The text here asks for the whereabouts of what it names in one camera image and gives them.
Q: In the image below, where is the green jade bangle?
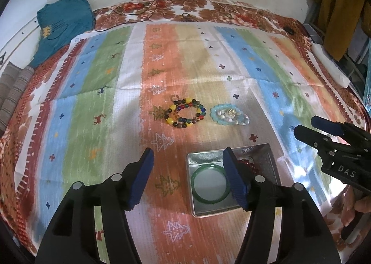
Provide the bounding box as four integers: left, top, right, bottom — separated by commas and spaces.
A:
190, 164, 234, 204

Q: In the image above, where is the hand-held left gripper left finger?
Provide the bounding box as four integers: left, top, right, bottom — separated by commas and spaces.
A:
34, 147, 155, 264

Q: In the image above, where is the person's right hand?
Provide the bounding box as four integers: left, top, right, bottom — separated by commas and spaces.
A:
337, 186, 371, 227

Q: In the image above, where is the grey metal frame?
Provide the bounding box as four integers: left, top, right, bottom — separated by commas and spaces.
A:
304, 22, 323, 45

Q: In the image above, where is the teal dotted curtain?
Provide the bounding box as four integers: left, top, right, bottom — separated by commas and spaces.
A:
360, 58, 371, 111

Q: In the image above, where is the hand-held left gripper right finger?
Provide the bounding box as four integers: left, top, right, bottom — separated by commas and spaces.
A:
223, 147, 342, 264

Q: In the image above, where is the grey striped pillow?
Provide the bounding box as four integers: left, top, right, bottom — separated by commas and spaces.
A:
0, 61, 35, 135

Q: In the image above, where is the dark red bead bracelet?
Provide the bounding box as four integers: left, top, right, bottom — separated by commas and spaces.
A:
237, 157, 260, 177

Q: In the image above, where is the white oblong object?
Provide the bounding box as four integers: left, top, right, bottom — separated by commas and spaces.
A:
311, 43, 351, 88

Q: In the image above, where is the light blue bead bracelet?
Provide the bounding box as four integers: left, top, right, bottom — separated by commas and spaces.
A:
210, 103, 250, 127

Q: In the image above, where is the multicolour bead bracelet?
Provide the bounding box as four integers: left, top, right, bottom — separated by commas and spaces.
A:
163, 94, 207, 129

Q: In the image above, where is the teal cloth garment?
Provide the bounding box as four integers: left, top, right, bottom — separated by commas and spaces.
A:
29, 0, 95, 68

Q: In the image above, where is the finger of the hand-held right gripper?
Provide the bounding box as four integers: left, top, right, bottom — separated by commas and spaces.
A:
311, 116, 371, 142
294, 125, 361, 157

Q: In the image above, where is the mustard yellow garment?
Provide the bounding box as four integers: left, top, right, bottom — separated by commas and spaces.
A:
308, 0, 366, 62

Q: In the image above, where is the white pearl bead bracelet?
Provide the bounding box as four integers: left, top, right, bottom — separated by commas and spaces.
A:
219, 108, 247, 124

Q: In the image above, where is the rectangular metal tin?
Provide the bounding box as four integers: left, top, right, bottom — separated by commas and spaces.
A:
185, 143, 282, 218

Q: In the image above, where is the striped colourful mat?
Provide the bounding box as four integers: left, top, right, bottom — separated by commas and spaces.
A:
14, 22, 363, 264

